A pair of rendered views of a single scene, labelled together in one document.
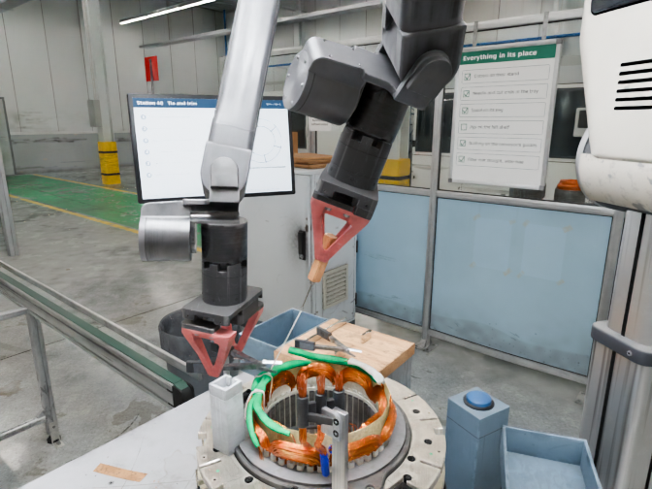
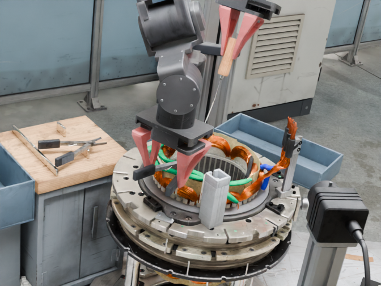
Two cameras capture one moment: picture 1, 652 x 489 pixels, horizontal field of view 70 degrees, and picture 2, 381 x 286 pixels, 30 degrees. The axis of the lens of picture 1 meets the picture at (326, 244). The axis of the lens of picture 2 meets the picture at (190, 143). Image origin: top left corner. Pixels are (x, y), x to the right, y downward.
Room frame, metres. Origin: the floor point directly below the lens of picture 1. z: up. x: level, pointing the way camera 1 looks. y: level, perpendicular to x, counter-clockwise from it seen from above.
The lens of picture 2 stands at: (0.35, 1.04, 1.74)
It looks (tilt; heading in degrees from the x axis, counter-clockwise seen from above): 29 degrees down; 282
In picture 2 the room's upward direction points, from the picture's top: 8 degrees clockwise
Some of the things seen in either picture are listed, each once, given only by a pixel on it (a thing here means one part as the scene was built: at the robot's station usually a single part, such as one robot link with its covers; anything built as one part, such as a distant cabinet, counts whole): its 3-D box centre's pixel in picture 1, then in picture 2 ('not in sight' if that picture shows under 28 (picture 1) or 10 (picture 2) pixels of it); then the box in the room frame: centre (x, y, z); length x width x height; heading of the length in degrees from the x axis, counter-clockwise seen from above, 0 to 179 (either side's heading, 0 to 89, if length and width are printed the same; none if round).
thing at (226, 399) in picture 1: (227, 415); (215, 198); (0.50, 0.12, 1.14); 0.03 x 0.03 x 0.09; 56
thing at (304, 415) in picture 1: (321, 407); (288, 142); (0.41, 0.00, 1.21); 0.04 x 0.04 x 0.03; 56
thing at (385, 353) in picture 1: (345, 352); (63, 151); (0.82, -0.04, 1.05); 0.20 x 0.19 x 0.02; 53
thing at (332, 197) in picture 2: not in sight; (331, 209); (0.33, 0.44, 1.37); 0.06 x 0.04 x 0.04; 115
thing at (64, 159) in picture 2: (305, 344); (64, 159); (0.79, 0.04, 1.09); 0.04 x 0.01 x 0.02; 68
